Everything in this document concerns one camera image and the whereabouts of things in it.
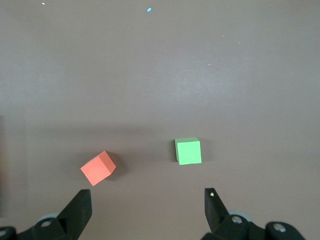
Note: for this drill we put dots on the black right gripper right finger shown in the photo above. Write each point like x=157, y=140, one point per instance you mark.
x=220, y=220

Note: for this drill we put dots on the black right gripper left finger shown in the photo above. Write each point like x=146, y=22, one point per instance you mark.
x=75, y=215

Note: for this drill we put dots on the orange foam block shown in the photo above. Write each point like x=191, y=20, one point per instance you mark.
x=98, y=168

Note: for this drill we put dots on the green foam block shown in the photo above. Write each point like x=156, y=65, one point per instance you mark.
x=188, y=151

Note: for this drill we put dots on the tiny blue foam crumb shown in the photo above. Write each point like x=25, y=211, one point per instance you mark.
x=149, y=10

